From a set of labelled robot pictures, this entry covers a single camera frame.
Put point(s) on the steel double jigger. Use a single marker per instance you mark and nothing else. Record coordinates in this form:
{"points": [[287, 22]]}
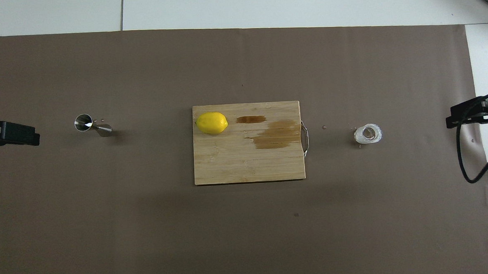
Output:
{"points": [[83, 122]]}

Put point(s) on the yellow lemon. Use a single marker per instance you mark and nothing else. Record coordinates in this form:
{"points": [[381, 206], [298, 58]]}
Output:
{"points": [[211, 123]]}

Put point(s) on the brown paper table mat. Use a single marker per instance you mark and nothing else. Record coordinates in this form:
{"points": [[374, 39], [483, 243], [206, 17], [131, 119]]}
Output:
{"points": [[149, 240]]}

